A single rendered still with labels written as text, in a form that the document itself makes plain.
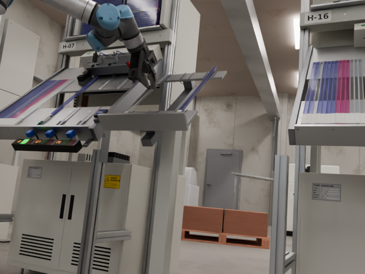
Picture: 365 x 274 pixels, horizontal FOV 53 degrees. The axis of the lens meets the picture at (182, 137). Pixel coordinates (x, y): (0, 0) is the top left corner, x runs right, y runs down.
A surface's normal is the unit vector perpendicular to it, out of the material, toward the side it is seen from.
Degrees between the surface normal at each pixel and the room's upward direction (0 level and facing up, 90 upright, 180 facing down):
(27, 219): 90
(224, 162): 90
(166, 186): 90
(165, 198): 90
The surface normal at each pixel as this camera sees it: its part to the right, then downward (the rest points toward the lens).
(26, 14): 0.95, 0.03
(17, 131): -0.35, 0.55
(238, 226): -0.11, -0.18
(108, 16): 0.30, -0.13
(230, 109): -0.32, -0.19
